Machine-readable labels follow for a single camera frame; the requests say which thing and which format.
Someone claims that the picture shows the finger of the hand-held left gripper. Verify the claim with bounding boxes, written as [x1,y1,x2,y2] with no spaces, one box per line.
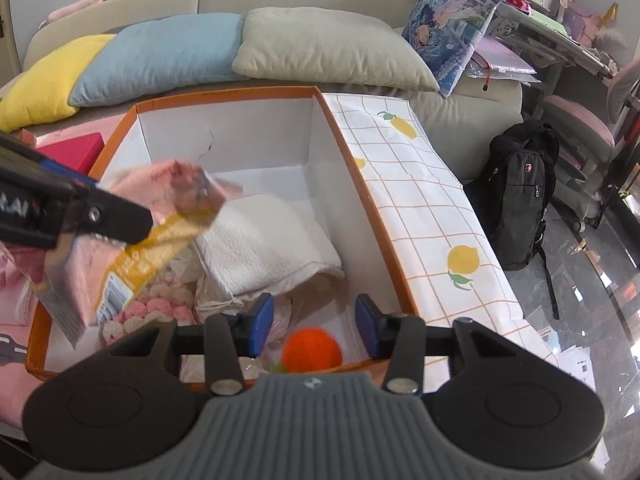
[0,132,102,189]
[49,188,154,250]

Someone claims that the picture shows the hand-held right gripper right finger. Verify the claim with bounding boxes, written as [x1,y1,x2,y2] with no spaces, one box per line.
[354,294,502,396]

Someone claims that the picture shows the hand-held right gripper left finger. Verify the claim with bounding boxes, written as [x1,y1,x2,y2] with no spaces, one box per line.
[107,292,276,397]

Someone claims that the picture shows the yellow clear plastic packet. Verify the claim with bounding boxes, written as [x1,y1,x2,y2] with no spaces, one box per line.
[30,159,246,351]

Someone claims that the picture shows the orange fuzzy ball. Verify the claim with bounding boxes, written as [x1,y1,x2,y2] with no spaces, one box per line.
[281,327,344,374]

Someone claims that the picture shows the white towel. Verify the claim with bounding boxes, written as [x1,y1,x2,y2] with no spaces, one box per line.
[195,192,347,297]

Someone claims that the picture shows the pink white crochet pouch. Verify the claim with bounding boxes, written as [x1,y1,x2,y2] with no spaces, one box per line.
[100,280,197,347]

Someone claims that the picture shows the orange cardboard box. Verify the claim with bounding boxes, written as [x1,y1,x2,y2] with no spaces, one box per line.
[25,86,422,394]

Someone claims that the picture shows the red lid clear container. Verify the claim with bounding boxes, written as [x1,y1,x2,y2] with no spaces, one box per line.
[35,132,105,181]

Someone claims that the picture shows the yellow pillow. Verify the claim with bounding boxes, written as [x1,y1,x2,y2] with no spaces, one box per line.
[0,34,117,134]

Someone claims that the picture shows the blue pillow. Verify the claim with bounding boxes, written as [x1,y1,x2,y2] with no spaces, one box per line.
[67,12,246,109]

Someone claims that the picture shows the pink bolster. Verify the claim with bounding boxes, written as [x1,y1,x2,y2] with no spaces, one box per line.
[40,0,126,29]

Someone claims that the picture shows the papers on floor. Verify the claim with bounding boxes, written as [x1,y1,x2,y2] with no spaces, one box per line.
[550,345,602,392]

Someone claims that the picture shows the black backpack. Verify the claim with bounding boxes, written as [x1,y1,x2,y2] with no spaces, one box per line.
[462,120,561,322]

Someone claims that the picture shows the beige pillow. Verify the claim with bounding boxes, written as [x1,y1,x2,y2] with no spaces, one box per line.
[232,6,441,94]

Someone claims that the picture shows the pink desk chair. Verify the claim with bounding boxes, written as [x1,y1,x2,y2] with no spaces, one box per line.
[542,57,640,234]

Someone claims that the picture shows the clear plastic folder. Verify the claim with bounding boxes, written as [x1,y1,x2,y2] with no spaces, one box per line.
[467,35,541,84]

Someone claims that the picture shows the anime print pillow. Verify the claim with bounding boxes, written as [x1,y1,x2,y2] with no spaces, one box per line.
[401,0,504,100]

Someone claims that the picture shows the cluttered desk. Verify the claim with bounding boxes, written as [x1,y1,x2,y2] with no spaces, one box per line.
[480,0,622,82]

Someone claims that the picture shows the purple plush toy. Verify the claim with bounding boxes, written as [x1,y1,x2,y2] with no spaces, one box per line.
[565,2,629,54]

